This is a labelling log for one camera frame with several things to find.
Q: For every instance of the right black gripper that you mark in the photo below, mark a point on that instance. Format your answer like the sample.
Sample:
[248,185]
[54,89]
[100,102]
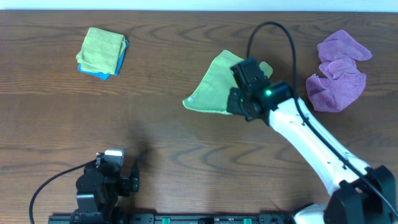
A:
[232,107]

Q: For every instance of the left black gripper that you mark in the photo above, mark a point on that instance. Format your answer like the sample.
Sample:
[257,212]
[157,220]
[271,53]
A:
[135,182]

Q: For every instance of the green cloth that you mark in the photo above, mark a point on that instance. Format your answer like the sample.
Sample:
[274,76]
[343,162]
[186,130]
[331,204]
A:
[100,51]
[211,95]

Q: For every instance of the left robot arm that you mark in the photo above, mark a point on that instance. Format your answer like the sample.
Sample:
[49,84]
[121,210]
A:
[98,190]

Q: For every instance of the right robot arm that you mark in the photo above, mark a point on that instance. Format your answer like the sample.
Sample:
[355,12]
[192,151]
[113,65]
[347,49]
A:
[358,193]

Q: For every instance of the crumpled purple cloth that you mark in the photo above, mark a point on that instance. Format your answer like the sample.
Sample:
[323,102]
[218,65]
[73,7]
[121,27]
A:
[342,83]

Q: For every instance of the folded blue cloth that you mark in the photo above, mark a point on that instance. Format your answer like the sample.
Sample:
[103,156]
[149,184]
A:
[105,76]

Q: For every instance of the folded green cloth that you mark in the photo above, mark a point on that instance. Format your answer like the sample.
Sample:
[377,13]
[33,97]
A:
[100,51]

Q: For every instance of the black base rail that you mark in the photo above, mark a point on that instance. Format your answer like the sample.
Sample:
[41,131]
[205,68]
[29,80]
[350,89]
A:
[148,218]

